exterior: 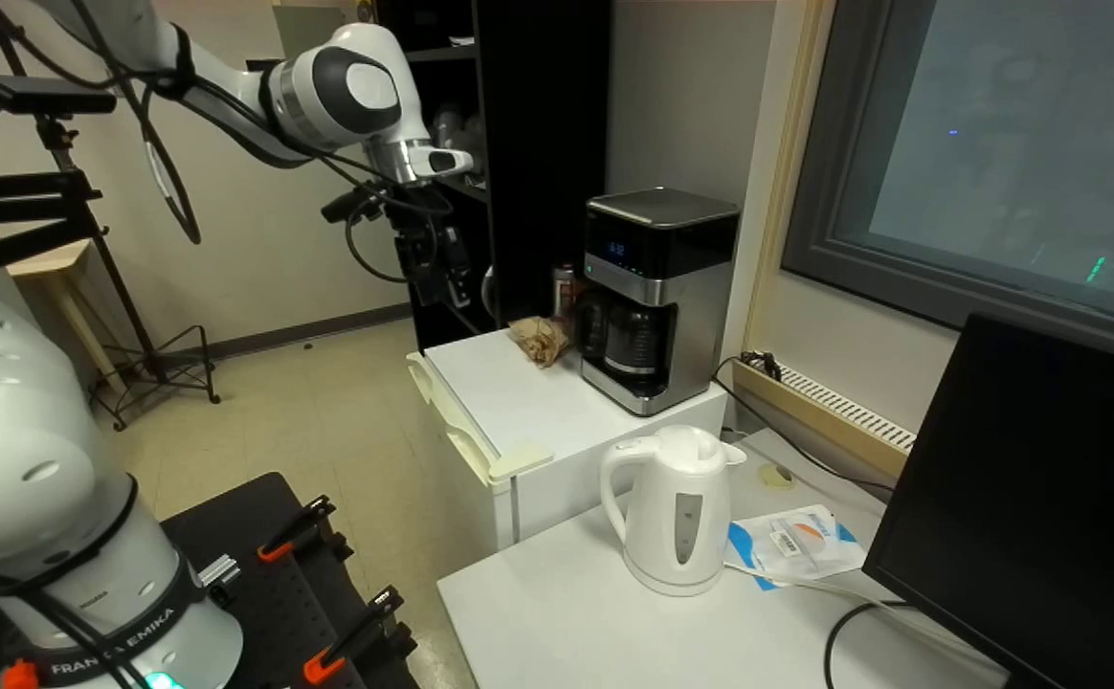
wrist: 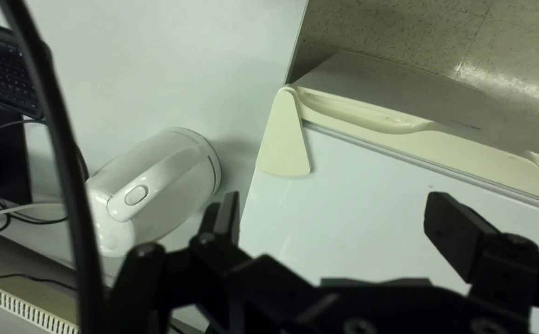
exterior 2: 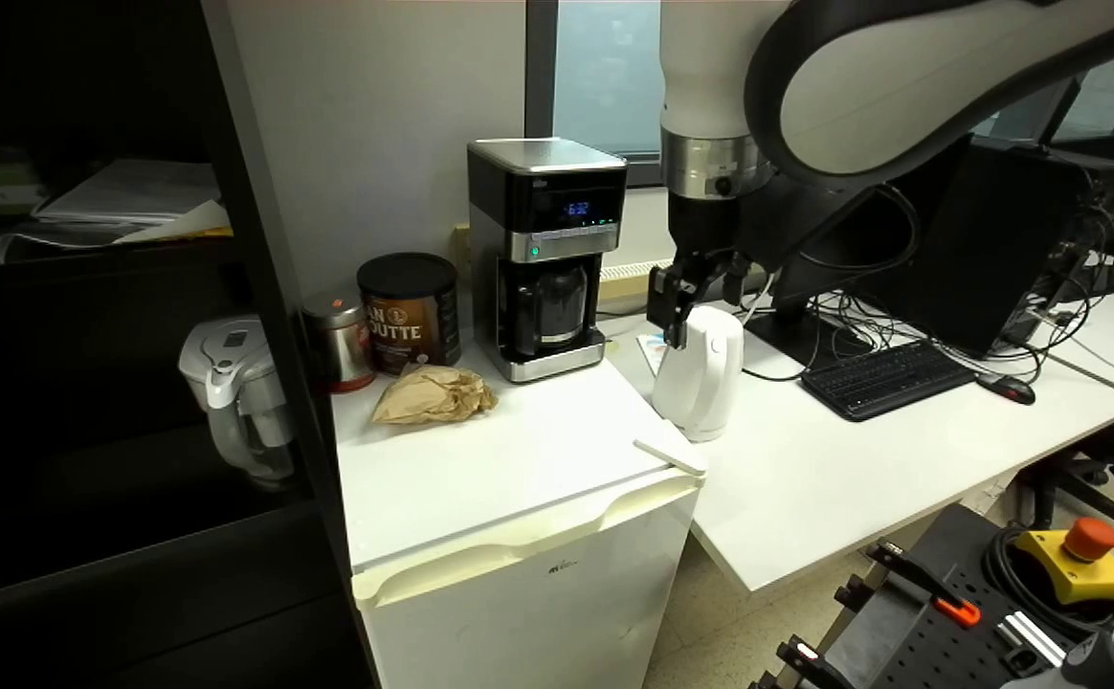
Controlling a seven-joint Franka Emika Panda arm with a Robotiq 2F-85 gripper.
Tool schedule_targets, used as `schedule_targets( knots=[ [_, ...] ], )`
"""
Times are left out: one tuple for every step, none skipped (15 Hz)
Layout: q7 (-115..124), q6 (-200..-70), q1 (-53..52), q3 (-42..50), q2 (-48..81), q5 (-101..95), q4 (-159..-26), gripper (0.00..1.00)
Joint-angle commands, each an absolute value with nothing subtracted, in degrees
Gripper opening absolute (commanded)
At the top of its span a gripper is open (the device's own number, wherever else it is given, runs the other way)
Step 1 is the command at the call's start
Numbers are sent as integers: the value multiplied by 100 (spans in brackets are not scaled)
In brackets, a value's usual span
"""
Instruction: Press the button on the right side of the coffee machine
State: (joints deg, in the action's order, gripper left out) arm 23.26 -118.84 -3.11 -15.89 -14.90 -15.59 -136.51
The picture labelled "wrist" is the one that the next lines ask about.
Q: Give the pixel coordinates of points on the white cylindrical device with button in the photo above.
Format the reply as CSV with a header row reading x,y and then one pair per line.
x,y
158,186

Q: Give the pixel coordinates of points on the white board with cream frame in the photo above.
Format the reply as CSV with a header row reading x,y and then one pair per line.
x,y
367,204

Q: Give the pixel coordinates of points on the black laptop keyboard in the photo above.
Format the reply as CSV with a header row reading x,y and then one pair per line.
x,y
0,71

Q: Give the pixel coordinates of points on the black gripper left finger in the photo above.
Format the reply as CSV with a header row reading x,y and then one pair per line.
x,y
224,217

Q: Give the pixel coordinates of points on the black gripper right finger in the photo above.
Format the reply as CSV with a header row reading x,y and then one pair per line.
x,y
465,238

